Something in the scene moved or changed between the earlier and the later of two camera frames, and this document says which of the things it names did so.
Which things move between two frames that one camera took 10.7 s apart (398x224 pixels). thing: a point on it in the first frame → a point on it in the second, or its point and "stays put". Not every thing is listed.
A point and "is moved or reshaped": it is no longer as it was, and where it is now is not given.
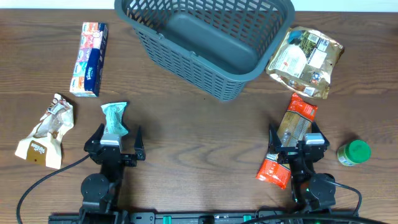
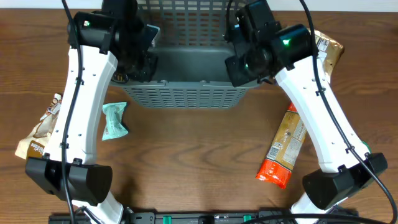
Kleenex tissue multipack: (85, 79) is moved or reshaped
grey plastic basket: (214, 46) is moved or reshaped
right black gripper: (288, 154) → (236, 78)
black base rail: (262, 216) stays put
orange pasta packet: (296, 122) stays put
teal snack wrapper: (114, 115) stays put
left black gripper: (130, 160) → (147, 74)
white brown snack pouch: (43, 147) stays put
